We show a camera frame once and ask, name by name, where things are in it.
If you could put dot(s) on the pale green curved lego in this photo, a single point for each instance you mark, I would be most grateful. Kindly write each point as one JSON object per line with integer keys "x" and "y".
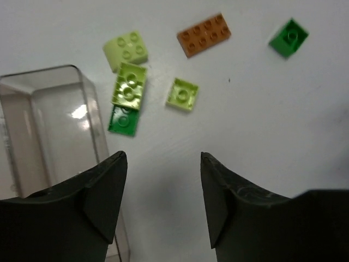
{"x": 126, "y": 48}

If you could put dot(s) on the lime green square lego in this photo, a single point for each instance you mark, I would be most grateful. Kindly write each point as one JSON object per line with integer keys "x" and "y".
{"x": 182, "y": 94}

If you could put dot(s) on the dark green lego plate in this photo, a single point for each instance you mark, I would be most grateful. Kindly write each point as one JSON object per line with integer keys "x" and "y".
{"x": 123, "y": 121}

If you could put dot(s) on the orange flat lego plate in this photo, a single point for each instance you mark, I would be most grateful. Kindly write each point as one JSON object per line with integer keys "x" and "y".
{"x": 204, "y": 35}

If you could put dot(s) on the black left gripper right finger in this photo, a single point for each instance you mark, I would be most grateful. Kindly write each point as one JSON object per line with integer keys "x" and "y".
{"x": 249, "y": 223}

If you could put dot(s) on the dark green sloped lego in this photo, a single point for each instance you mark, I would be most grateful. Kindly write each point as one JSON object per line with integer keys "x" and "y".
{"x": 288, "y": 39}

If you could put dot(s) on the clear plastic container right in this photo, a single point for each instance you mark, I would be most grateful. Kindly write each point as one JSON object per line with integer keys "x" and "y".
{"x": 52, "y": 130}

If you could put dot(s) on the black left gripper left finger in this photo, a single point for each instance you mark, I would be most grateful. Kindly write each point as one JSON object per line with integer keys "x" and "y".
{"x": 74, "y": 220}

